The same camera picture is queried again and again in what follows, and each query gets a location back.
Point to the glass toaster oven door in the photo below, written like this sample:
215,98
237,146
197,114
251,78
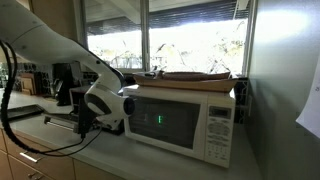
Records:
60,124

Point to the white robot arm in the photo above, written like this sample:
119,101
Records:
40,36

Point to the silver toaster oven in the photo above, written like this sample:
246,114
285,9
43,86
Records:
76,96

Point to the white microwave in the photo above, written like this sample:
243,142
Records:
166,123

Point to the wooden dish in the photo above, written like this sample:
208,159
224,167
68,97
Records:
196,76

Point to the wooden serving tray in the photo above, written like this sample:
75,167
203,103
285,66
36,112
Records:
200,86

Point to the black coffee machine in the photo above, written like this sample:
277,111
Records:
65,83

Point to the wooden cutting boards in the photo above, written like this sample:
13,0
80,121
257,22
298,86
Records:
28,85

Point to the wooden base cabinet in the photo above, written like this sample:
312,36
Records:
50,166

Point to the black flat tray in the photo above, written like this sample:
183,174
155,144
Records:
20,111

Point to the window frame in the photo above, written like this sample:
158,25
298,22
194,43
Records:
144,33

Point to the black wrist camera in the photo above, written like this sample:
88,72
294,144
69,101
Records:
86,116

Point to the wooden wall cabinet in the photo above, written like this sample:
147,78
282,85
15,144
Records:
56,16

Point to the paper wall calendar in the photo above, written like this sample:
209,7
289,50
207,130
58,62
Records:
311,110

